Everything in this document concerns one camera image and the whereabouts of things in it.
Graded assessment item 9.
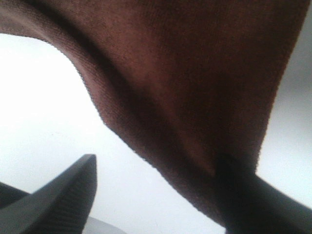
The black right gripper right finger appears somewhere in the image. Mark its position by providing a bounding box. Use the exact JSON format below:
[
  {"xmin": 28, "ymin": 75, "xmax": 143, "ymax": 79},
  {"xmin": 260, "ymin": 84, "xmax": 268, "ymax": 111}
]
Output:
[{"xmin": 215, "ymin": 156, "xmax": 312, "ymax": 234}]

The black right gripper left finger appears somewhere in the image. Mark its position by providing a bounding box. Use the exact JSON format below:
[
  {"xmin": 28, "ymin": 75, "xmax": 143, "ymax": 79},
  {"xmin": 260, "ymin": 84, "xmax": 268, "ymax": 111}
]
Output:
[{"xmin": 0, "ymin": 155, "xmax": 97, "ymax": 234}]

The brown towel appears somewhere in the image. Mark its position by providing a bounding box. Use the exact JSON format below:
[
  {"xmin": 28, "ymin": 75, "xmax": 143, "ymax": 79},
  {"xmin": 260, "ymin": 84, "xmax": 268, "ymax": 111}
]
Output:
[{"xmin": 0, "ymin": 0, "xmax": 310, "ymax": 225}]

